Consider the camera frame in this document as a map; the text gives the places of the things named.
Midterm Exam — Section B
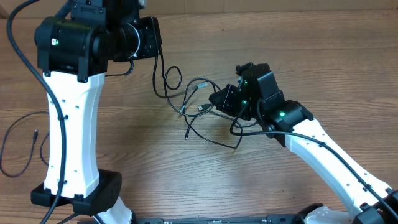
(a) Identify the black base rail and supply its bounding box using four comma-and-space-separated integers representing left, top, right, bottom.
136, 214, 305, 224

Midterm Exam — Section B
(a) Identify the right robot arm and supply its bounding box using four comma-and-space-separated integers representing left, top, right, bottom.
209, 63, 397, 223

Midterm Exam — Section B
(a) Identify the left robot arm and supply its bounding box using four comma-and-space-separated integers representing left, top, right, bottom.
30, 0, 162, 223

